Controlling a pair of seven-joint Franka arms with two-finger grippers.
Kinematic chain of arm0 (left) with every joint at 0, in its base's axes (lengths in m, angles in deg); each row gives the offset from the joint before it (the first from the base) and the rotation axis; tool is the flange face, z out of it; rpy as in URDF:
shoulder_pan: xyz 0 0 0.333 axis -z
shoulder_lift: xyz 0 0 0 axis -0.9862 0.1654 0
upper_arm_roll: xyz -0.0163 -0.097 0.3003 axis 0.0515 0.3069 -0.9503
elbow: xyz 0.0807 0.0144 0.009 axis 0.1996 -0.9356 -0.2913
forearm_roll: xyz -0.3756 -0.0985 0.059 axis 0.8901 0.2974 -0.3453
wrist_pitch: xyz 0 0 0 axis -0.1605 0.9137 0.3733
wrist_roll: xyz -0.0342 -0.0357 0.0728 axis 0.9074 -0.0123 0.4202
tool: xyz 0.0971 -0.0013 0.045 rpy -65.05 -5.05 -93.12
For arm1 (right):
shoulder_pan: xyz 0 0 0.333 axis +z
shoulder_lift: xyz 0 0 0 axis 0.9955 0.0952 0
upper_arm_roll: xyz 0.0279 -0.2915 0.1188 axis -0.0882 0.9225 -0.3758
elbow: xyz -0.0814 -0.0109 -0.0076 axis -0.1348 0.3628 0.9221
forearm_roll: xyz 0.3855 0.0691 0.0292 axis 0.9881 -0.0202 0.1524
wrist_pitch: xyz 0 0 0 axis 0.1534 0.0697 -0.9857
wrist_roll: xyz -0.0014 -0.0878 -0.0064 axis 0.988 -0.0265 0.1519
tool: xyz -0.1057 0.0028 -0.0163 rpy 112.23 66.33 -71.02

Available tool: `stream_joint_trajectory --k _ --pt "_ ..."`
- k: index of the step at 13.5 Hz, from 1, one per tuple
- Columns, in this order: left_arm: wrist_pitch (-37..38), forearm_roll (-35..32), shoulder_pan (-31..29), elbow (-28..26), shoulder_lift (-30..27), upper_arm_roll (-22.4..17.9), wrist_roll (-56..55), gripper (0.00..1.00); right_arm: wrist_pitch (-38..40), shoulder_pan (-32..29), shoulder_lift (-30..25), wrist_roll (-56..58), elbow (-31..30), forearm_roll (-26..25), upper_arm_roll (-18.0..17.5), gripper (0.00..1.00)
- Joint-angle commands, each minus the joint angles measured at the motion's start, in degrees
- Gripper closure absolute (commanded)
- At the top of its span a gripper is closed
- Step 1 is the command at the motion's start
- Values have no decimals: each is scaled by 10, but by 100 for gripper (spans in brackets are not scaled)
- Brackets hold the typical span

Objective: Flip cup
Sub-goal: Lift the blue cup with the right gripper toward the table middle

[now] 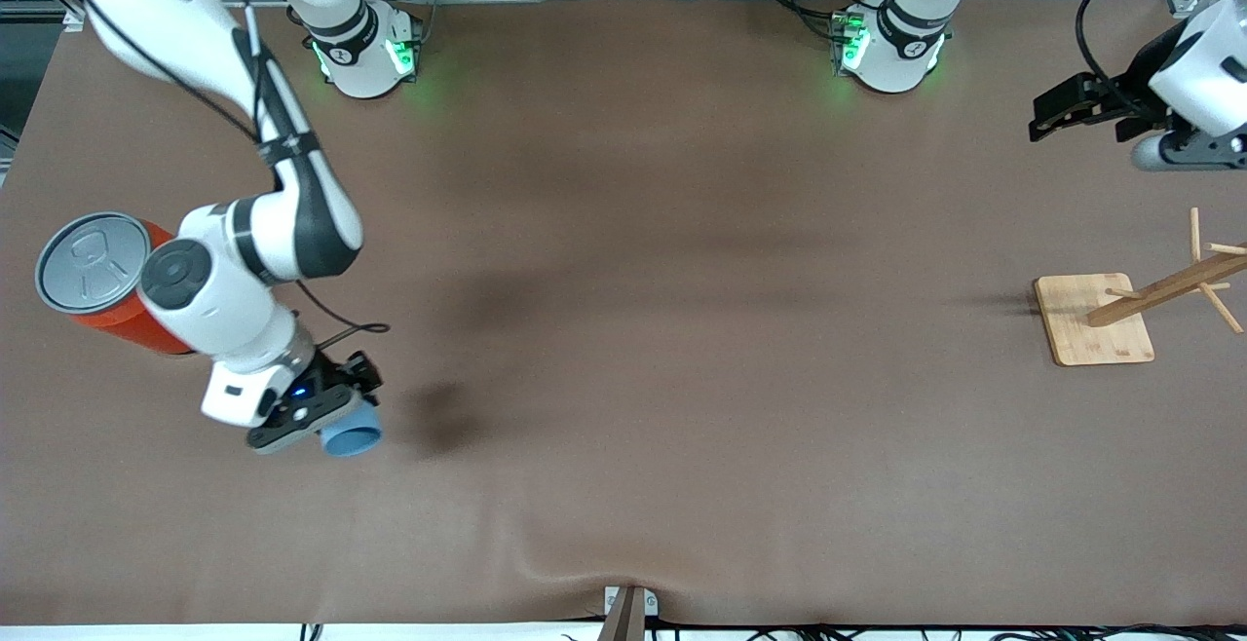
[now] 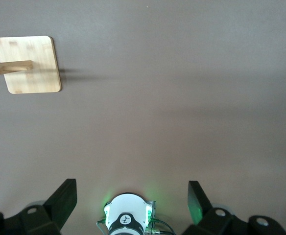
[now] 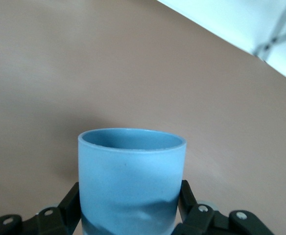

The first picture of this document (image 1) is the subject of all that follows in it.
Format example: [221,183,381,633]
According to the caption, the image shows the light blue plastic cup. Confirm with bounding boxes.
[320,397,383,458]

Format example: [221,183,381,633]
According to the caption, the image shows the wooden cup stand with pegs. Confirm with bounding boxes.
[1033,207,1247,367]

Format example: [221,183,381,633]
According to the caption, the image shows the orange can with silver lid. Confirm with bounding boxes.
[35,211,196,358]

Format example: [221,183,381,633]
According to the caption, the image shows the brown table cover mat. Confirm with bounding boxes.
[0,0,1247,627]

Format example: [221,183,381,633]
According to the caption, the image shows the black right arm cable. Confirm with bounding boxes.
[78,0,393,355]

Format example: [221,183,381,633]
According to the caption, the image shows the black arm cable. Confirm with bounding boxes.
[78,0,393,355]
[1075,0,1170,121]

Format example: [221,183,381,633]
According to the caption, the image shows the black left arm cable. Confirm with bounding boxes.
[1075,0,1170,121]

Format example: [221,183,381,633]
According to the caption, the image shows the grey metal table bracket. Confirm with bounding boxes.
[604,585,660,618]

